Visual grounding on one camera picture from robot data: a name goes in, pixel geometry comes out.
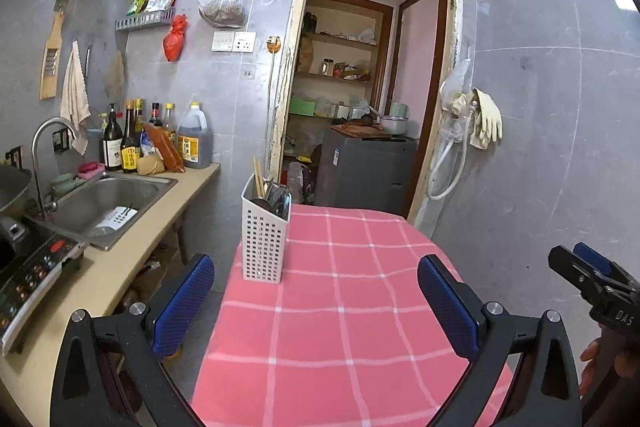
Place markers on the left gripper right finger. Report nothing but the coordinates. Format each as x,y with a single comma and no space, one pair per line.
456,307

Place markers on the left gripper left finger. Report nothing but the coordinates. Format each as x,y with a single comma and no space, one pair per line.
174,306

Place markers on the wooden chopstick with red tip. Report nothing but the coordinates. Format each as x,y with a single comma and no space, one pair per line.
259,179

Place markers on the stainless steel fork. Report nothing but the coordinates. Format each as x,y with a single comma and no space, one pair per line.
278,197

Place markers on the wooden chopstick with blue tip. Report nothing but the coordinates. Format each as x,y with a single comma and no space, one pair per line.
254,176

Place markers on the person's right hand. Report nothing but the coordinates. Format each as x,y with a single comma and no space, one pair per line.
626,364

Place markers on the pink plaid tablecloth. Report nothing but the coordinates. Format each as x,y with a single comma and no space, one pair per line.
344,339

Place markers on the stainless steel sink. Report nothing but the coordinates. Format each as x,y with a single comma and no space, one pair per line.
102,210

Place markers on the white perforated utensil holder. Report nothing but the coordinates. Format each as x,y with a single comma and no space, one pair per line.
263,237

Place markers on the induction cooktop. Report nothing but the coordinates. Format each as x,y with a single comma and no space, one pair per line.
42,256

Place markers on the dark grey cabinet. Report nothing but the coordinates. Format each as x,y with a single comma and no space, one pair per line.
364,173

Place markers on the chrome faucet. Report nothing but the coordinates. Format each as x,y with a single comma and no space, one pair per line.
39,158

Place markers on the large oil jug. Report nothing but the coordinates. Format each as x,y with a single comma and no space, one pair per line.
195,138

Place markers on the dark soy sauce bottle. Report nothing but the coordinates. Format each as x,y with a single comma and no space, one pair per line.
112,138

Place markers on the cream rubber gloves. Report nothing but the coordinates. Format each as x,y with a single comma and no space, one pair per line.
487,119

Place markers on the metal pot on cabinet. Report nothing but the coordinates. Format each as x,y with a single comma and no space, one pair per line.
393,125

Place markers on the black wok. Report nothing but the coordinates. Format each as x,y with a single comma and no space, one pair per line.
14,188

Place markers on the hanging dish towel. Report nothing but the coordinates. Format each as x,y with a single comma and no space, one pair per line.
74,102

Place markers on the green box on shelf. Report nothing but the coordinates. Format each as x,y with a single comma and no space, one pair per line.
301,107

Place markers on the red plastic bag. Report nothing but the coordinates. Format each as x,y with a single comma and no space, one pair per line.
174,40

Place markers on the wooden grater board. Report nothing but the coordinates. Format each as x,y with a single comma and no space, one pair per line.
51,54

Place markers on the orange plug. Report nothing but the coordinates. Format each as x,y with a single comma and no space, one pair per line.
273,44

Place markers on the clear bag of dried goods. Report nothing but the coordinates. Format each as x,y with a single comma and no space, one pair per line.
230,14

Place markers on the wall switch and socket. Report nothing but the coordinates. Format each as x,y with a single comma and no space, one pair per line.
233,41

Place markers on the grey wall shelf rack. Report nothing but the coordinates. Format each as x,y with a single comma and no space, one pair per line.
145,20

